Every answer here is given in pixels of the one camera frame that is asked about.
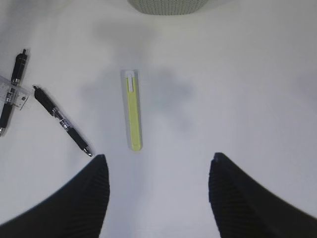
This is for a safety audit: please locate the clear plastic ruler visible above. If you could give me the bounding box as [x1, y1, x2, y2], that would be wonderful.
[0, 76, 30, 110]

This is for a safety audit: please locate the green woven plastic basket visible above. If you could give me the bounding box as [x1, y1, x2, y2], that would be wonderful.
[128, 0, 208, 15]

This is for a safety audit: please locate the yellow pen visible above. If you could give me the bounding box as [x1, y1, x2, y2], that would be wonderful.
[120, 69, 143, 151]

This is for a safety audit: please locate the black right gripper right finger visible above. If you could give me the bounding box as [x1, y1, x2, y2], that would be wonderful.
[208, 152, 317, 238]

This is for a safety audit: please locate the black pen right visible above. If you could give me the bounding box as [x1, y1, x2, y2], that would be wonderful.
[33, 85, 93, 157]

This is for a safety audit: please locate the black pen under ruler middle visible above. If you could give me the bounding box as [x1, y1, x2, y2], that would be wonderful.
[0, 49, 28, 135]

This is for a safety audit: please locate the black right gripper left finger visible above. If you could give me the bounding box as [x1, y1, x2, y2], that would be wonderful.
[0, 154, 110, 238]

